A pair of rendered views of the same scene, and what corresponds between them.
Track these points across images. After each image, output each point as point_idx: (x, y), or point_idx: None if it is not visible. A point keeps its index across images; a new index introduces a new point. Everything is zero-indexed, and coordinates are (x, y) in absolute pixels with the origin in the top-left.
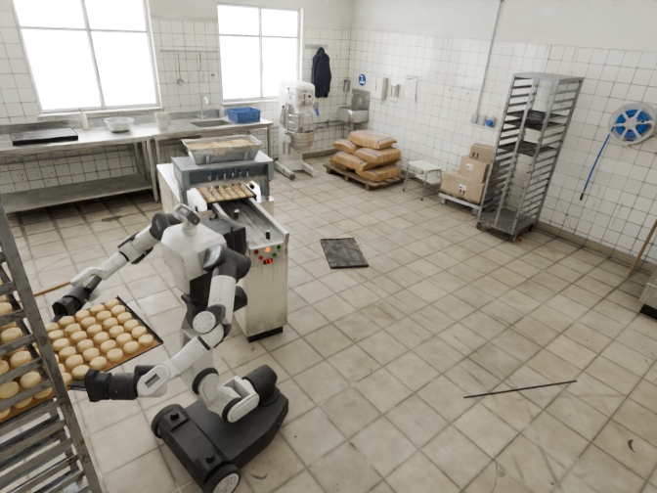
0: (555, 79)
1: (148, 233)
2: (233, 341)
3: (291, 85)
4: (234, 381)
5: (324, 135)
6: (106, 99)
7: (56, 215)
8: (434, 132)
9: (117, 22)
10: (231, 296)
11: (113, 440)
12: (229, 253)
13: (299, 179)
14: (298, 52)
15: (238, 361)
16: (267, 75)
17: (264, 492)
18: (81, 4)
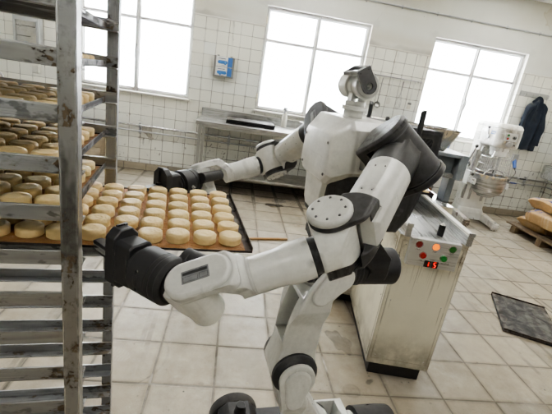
0: None
1: (296, 132)
2: (347, 360)
3: (494, 124)
4: (333, 406)
5: (515, 193)
6: (307, 108)
7: (233, 190)
8: None
9: (340, 45)
10: (395, 195)
11: (168, 403)
12: (412, 132)
13: (473, 227)
14: (510, 98)
15: (345, 387)
16: (466, 116)
17: None
18: (317, 27)
